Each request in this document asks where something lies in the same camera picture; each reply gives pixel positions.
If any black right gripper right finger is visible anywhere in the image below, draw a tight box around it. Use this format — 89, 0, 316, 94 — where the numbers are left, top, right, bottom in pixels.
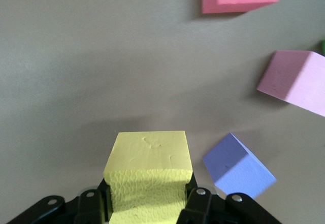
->
177, 173, 282, 224

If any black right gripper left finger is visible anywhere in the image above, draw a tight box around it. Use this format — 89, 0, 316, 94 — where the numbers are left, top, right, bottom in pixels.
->
5, 177, 114, 224

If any purple foam block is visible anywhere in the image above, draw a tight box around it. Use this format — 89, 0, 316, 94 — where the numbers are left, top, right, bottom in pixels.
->
202, 132, 277, 201

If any yellow foam block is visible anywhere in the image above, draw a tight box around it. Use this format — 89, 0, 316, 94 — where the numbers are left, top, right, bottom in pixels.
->
103, 130, 193, 224

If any brown table cover sheet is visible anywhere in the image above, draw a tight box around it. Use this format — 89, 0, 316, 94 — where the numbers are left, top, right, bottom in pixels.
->
0, 0, 325, 224

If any pink foam block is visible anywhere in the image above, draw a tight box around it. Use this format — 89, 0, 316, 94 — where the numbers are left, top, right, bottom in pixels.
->
256, 50, 325, 118

